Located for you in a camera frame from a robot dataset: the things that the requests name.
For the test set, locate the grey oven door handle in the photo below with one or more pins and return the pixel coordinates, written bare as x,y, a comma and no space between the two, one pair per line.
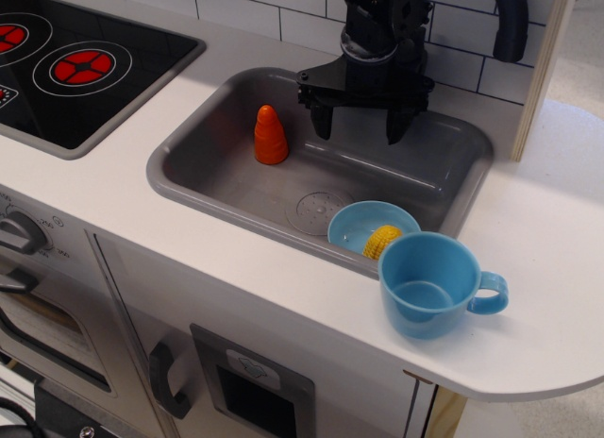
18,281

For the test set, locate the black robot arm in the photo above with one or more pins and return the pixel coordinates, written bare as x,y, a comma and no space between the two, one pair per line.
376,31

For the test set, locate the orange toy carrot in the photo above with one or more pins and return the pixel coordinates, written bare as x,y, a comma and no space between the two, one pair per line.
270,143

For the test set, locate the black sink faucet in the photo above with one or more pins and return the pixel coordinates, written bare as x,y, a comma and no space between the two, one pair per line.
512,34

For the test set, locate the grey sink basin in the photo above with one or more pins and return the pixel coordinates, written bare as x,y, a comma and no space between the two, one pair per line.
208,163

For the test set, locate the black toy stovetop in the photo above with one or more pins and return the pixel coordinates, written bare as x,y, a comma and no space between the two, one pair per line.
70,75

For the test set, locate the grey dispenser panel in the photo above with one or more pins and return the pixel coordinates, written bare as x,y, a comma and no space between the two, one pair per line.
265,396

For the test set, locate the light blue cup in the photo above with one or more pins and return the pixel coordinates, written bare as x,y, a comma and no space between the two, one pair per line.
428,281

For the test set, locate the light blue bowl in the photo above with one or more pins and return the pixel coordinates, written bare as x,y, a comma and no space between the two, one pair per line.
352,226

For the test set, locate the grey cabinet door handle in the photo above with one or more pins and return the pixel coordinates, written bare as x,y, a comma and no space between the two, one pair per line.
161,361

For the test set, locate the yellow toy corn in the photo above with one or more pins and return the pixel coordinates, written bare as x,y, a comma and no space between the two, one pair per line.
379,240

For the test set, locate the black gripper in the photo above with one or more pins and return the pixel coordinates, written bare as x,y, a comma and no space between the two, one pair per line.
347,83

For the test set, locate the grey oven knob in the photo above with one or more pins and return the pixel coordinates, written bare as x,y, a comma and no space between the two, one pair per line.
21,234

